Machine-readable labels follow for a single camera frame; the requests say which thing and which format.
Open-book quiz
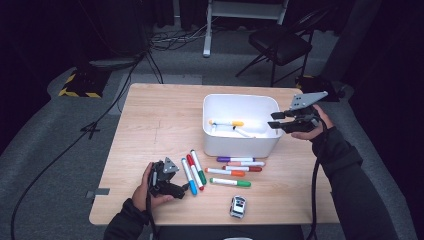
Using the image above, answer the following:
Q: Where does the person's right hand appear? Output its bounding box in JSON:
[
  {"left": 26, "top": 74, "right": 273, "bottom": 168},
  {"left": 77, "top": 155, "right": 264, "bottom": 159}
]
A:
[{"left": 290, "top": 104, "right": 334, "bottom": 141}]

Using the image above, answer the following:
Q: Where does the grey stand base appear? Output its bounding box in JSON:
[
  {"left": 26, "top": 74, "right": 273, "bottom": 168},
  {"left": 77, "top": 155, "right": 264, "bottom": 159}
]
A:
[{"left": 88, "top": 57, "right": 139, "bottom": 71}]

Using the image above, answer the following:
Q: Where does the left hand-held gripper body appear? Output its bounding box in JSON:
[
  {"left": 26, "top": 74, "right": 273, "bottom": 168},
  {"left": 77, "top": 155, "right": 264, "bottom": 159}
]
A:
[{"left": 148, "top": 157, "right": 181, "bottom": 198}]

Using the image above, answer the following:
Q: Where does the black cap marker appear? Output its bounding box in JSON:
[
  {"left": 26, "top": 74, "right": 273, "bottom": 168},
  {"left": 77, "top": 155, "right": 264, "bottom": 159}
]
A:
[{"left": 232, "top": 125, "right": 257, "bottom": 139}]

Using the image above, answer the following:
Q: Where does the grey tape piece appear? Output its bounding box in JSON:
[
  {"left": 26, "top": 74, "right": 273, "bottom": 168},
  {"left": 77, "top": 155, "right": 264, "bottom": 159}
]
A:
[{"left": 85, "top": 187, "right": 111, "bottom": 200}]

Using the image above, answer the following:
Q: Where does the brown red cap marker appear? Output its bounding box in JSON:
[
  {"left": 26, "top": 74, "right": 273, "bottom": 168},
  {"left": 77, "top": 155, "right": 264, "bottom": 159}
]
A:
[{"left": 222, "top": 165, "right": 263, "bottom": 173}]

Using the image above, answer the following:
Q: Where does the dark equipment base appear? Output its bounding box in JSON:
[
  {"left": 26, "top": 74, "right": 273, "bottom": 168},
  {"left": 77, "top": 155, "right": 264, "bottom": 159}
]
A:
[{"left": 294, "top": 74, "right": 346, "bottom": 103}]

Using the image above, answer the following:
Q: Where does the person's left hand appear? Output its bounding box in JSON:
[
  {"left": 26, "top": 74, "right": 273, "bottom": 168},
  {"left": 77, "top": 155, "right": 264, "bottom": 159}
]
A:
[{"left": 132, "top": 162, "right": 174, "bottom": 213}]

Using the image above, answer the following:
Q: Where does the left hand-held gripper cable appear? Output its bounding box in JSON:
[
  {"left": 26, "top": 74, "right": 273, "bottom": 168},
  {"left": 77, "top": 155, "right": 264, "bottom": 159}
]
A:
[{"left": 145, "top": 169, "right": 158, "bottom": 240}]

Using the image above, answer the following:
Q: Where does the purple cap marker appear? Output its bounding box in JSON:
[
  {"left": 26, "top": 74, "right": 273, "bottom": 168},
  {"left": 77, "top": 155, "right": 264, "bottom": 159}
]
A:
[{"left": 216, "top": 155, "right": 256, "bottom": 163}]

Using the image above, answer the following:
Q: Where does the white toy car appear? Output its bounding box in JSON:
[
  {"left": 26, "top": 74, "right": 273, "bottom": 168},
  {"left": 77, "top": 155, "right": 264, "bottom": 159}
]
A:
[{"left": 229, "top": 195, "right": 248, "bottom": 220}]

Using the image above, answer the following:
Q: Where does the white plastic bin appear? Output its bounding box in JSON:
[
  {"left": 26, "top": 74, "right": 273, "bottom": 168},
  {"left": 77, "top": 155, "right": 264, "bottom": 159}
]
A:
[{"left": 202, "top": 93, "right": 284, "bottom": 159}]

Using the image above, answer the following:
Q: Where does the bundle of floor cables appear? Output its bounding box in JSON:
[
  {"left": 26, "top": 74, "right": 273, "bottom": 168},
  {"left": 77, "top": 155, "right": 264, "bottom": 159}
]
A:
[{"left": 146, "top": 19, "right": 214, "bottom": 52}]

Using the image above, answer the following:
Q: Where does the long black floor cable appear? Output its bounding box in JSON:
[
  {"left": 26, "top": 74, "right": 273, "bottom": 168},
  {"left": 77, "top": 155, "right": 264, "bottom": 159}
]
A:
[{"left": 9, "top": 51, "right": 148, "bottom": 240}]

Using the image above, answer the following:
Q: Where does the black folding chair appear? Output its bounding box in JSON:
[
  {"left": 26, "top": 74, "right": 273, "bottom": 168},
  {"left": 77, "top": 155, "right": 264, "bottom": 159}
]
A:
[{"left": 234, "top": 8, "right": 329, "bottom": 88}]

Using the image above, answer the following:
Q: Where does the orange cap marker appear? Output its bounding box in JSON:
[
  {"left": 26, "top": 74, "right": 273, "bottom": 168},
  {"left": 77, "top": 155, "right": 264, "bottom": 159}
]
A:
[{"left": 204, "top": 167, "right": 246, "bottom": 178}]

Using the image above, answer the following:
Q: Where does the white metal stand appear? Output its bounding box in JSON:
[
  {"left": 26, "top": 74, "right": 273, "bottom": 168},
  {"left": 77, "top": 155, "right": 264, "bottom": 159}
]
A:
[{"left": 202, "top": 0, "right": 290, "bottom": 58}]

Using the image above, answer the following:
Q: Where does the green cap marker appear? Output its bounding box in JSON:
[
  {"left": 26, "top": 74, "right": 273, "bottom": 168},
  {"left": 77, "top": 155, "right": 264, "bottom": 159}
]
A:
[
  {"left": 189, "top": 149, "right": 208, "bottom": 186},
  {"left": 209, "top": 177, "right": 252, "bottom": 188}
]

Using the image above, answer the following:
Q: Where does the black yellow striped base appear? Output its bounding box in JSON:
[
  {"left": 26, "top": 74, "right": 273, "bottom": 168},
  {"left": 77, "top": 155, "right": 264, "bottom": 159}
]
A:
[{"left": 58, "top": 68, "right": 111, "bottom": 99}]

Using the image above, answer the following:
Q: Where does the yellow cap marker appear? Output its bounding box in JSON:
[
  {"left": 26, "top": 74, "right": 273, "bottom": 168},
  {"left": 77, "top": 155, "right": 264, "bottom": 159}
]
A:
[{"left": 208, "top": 119, "right": 245, "bottom": 128}]

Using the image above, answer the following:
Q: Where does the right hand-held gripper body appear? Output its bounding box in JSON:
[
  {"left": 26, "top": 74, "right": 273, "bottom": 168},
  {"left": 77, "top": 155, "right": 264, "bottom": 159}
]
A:
[{"left": 288, "top": 91, "right": 329, "bottom": 134}]

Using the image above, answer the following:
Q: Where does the pink cap marker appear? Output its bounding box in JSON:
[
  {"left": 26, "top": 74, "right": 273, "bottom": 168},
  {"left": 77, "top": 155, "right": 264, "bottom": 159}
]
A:
[{"left": 226, "top": 160, "right": 267, "bottom": 168}]

